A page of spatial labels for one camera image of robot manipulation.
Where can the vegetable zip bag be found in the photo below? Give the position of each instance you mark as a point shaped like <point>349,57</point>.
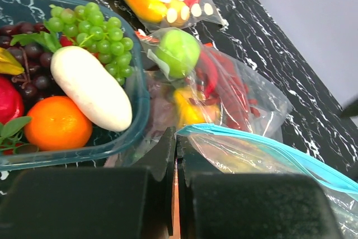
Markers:
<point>219,90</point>

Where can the black marble mat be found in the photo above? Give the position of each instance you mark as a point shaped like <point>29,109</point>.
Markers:
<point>255,38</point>

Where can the red dragon fruit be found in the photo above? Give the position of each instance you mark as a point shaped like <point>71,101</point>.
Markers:
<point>10,101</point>

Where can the orange in basket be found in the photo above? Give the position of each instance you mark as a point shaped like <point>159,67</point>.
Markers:
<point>57,124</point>

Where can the dark purple grapes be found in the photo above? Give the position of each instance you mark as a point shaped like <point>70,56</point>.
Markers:
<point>36,82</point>

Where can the green apple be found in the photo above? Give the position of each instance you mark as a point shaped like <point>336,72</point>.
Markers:
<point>180,51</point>

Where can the white eggplant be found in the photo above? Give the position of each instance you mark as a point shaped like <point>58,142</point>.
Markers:
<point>90,86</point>

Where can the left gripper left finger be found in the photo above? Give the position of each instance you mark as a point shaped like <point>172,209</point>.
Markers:
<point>122,202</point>

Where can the green grapes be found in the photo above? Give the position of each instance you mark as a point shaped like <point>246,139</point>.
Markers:
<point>86,27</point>

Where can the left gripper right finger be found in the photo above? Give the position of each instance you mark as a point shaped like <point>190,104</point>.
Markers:
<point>213,204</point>

